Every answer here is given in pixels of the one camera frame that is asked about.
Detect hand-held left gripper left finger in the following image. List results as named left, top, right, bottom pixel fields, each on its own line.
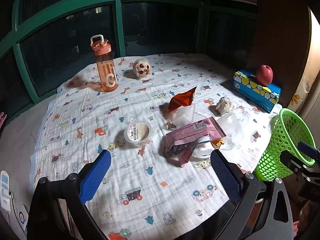
left=26, top=149, right=112, bottom=240

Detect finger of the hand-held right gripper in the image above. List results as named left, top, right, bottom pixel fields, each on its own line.
left=297, top=141, right=320, bottom=166
left=280, top=151, right=309, bottom=178

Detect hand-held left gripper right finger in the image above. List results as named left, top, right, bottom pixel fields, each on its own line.
left=210, top=149, right=294, bottom=240

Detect green plastic basket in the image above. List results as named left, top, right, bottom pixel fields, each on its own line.
left=254, top=108, right=317, bottom=182

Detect clear pudding cup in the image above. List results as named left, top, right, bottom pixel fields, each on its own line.
left=124, top=121, right=153, bottom=148

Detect red-orange snack packet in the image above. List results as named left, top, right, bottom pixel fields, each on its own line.
left=168, top=86, right=198, bottom=114

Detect clear plastic cup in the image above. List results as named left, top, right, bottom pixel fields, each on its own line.
left=220, top=107, right=249, bottom=150

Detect pink snack wrapper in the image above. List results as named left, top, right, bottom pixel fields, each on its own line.
left=164, top=117, right=227, bottom=168

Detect crumpled white tissue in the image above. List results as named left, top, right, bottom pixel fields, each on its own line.
left=215, top=96, right=235, bottom=114

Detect white round-button device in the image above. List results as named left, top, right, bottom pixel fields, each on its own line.
left=10, top=204, right=29, bottom=233

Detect printed white blanket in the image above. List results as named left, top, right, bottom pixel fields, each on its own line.
left=30, top=52, right=283, bottom=240

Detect blue patterned tissue box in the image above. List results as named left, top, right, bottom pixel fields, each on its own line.
left=232, top=70, right=281, bottom=113

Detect red apple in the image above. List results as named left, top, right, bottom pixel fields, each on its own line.
left=256, top=65, right=274, bottom=86

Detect white power strip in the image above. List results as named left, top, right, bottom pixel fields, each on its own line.
left=0, top=170, right=12, bottom=214

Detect orange water bottle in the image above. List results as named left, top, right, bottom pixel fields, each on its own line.
left=90, top=34, right=119, bottom=92

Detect white plush toy red spots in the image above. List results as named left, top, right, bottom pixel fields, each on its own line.
left=132, top=59, right=152, bottom=79

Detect brown wooden cabinet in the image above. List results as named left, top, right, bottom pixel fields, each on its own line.
left=250, top=0, right=312, bottom=100

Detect green window frame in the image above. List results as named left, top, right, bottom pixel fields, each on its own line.
left=11, top=0, right=208, bottom=104

